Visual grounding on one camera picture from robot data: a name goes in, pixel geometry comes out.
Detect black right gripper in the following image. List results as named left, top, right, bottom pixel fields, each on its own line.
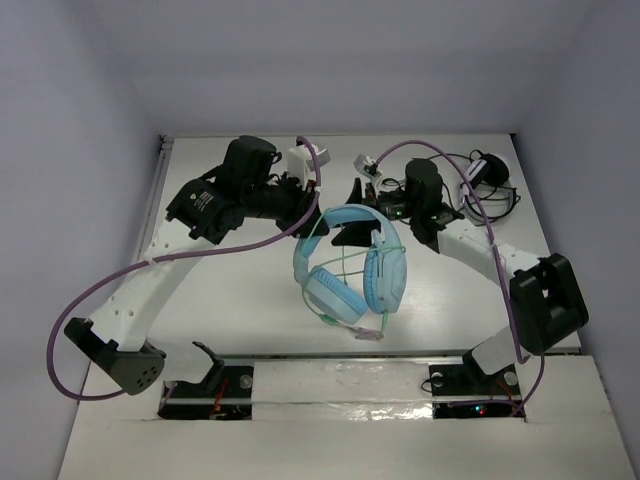
left=329, top=179, right=419, bottom=249

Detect light blue headphones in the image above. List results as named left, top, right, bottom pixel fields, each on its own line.
left=293, top=204, right=408, bottom=328

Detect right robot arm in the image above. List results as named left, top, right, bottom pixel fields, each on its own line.
left=346, top=158, right=589, bottom=393

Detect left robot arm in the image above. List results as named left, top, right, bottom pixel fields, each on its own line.
left=58, top=135, right=329, bottom=396

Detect white black headphones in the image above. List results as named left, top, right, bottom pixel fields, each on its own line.
left=458, top=152, right=521, bottom=223

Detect white front cover panel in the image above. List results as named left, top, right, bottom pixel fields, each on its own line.
left=251, top=360, right=433, bottom=422

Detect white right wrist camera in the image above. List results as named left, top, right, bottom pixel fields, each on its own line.
left=354, top=154, right=383, bottom=188

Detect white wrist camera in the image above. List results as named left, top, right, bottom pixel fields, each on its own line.
left=283, top=144, right=330, bottom=186
left=354, top=154, right=383, bottom=188

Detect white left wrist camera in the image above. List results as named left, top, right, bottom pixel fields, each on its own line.
left=283, top=144, right=330, bottom=186

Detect aluminium side rail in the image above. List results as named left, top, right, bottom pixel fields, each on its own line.
left=132, top=135, right=174, bottom=263

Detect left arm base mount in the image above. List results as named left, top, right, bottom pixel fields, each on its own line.
left=157, top=341, right=254, bottom=421

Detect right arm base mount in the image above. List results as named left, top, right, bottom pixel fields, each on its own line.
left=419, top=353, right=524, bottom=420

